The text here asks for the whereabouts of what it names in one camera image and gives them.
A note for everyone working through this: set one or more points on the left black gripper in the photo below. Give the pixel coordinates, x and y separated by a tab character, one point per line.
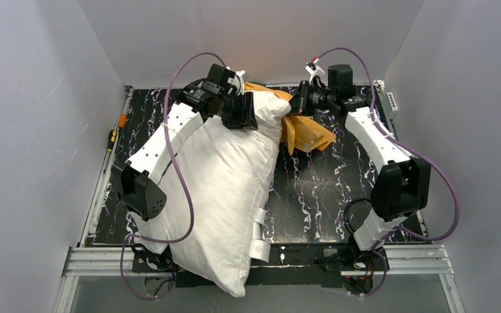
242	111

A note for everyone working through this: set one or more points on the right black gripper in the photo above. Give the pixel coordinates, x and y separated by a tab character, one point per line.
299	100

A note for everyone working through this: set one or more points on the orange printed pillowcase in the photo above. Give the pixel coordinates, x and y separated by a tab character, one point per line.
297	132

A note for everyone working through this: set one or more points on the white pillow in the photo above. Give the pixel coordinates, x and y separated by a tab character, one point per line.
228	174

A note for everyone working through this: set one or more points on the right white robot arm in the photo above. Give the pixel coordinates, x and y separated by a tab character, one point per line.
402	182

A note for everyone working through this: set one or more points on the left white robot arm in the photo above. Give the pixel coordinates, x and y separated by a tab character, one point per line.
137	180

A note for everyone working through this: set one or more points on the white power strip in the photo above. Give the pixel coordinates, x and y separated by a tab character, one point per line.
392	107

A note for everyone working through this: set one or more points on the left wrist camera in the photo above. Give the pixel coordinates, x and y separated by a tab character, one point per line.
238	81

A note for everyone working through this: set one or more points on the yellow handled screwdriver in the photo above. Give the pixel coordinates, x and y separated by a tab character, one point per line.
115	133

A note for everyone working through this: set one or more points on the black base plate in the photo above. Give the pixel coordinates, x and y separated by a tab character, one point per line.
298	264

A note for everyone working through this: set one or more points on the aluminium frame rail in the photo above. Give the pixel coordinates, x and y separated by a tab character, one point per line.
402	259

